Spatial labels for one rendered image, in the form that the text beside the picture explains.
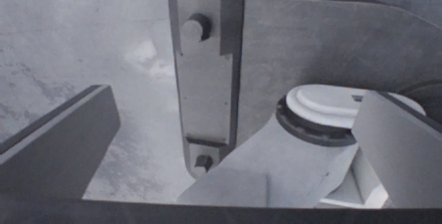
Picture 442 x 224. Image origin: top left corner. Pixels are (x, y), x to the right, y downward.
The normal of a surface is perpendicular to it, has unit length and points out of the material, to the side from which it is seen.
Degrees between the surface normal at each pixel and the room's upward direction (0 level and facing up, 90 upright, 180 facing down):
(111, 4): 0
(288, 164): 90
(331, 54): 0
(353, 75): 0
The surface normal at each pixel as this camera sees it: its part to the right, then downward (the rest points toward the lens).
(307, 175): 0.01, -0.86
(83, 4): -0.23, 0.50
